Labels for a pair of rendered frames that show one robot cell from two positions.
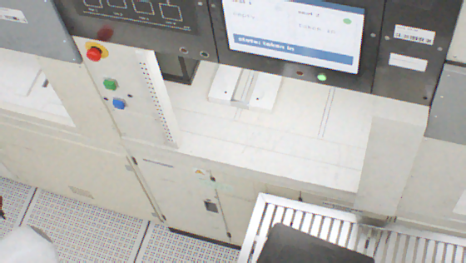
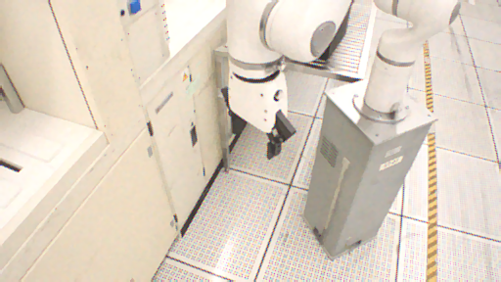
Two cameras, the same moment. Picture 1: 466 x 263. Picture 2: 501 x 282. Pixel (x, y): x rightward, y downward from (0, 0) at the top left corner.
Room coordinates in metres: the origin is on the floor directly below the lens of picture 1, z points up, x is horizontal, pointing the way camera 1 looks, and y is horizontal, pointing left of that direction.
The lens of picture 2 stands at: (0.78, 1.19, 1.45)
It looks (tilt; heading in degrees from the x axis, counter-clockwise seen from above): 44 degrees down; 264
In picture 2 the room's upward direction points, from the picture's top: straight up
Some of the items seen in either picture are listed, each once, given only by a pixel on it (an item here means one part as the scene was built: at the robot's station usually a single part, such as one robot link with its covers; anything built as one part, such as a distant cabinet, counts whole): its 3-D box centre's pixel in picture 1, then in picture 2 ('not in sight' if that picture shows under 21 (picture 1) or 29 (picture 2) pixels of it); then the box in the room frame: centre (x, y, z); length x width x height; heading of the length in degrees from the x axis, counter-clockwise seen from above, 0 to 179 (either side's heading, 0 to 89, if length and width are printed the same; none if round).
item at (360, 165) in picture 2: not in sight; (356, 177); (0.25, 0.37, 0.38); 0.28 x 0.28 x 0.76; 18
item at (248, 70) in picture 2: not in sight; (256, 59); (0.72, 0.74, 1.18); 0.09 x 0.08 x 0.03; 128
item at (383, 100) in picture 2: not in sight; (387, 81); (0.25, 0.37, 0.85); 0.19 x 0.19 x 0.18
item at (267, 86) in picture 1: (248, 77); not in sight; (1.13, -0.09, 0.89); 0.22 x 0.21 x 0.04; 153
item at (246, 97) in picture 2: not in sight; (255, 91); (0.72, 0.74, 1.12); 0.10 x 0.07 x 0.11; 128
